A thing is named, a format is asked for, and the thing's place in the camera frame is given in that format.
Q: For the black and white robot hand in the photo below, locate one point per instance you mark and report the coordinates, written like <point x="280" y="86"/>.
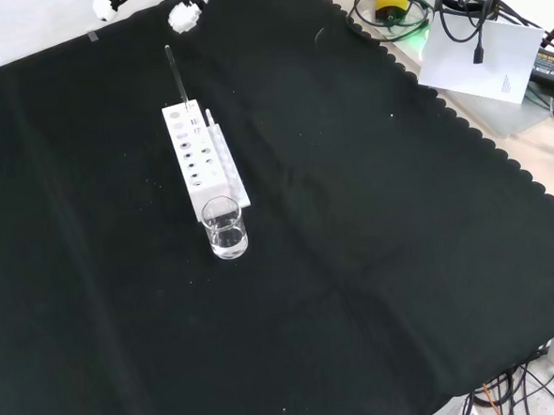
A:
<point x="183" y="16"/>

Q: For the glass rod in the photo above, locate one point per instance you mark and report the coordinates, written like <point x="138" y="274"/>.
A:
<point x="175" y="75"/>

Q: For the white test tube rack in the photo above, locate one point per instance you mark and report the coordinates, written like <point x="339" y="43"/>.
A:
<point x="200" y="174"/>

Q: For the grey tape strip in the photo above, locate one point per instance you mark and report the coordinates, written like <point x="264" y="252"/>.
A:
<point x="92" y="36"/>

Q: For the yellow stop button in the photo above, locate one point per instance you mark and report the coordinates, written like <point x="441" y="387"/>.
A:
<point x="391" y="0"/>

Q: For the small clear glass beaker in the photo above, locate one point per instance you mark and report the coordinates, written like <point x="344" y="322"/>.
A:
<point x="227" y="239"/>

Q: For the black bench cloth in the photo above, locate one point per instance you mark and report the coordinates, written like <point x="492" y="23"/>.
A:
<point x="354" y="240"/>

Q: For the white paper sheet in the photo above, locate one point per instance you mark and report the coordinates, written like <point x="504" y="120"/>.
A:
<point x="504" y="73"/>

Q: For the pale grey board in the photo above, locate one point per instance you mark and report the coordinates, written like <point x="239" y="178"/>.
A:
<point x="502" y="116"/>

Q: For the black power adapter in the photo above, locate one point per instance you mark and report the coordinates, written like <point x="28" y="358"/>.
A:
<point x="548" y="66"/>

